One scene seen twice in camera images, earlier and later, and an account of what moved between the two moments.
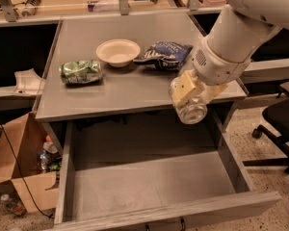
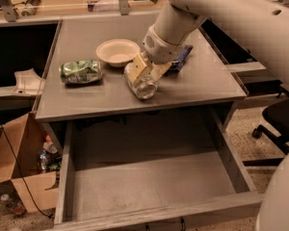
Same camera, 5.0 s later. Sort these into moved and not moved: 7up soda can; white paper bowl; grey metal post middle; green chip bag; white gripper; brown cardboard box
Moved: 7up soda can; white gripper
Not moved: green chip bag; white paper bowl; brown cardboard box; grey metal post middle
